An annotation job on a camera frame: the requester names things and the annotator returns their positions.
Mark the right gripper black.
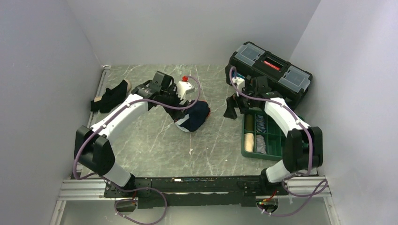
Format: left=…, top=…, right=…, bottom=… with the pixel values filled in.
left=223, top=86, right=257, bottom=120

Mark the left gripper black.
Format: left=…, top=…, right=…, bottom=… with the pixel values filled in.
left=160, top=83, right=191, bottom=120

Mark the dark navy orange clothes pile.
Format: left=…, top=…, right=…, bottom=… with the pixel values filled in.
left=174, top=100, right=211, bottom=133

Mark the navy striped underwear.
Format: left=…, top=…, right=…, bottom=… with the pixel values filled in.
left=255, top=115, right=267, bottom=133

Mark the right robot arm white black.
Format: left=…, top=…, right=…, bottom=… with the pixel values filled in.
left=224, top=75, right=323, bottom=195

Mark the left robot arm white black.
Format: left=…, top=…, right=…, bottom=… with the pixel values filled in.
left=73, top=71, right=197, bottom=197

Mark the olive rolled cloth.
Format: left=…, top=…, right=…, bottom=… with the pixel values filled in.
left=244, top=114, right=255, bottom=132

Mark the cream rolled cloth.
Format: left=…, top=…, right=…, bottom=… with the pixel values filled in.
left=244, top=133, right=254, bottom=152

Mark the green compartment tray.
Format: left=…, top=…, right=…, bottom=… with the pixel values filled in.
left=241, top=110, right=286, bottom=161

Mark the grey striped rolled cloth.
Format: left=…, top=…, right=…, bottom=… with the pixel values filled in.
left=255, top=135, right=267, bottom=154

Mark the black toolbox with clear lids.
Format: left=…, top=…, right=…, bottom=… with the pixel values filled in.
left=225, top=41, right=313, bottom=110

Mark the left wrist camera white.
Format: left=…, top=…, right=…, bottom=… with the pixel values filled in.
left=176, top=81, right=195, bottom=100

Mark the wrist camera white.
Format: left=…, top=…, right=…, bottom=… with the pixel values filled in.
left=231, top=77, right=245, bottom=93
left=176, top=81, right=195, bottom=100

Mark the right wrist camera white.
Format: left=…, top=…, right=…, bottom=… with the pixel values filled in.
left=231, top=77, right=245, bottom=93

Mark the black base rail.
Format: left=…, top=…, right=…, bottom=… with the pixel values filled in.
left=104, top=175, right=287, bottom=209

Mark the aluminium frame rail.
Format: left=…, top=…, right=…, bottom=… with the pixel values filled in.
left=50, top=65, right=111, bottom=225

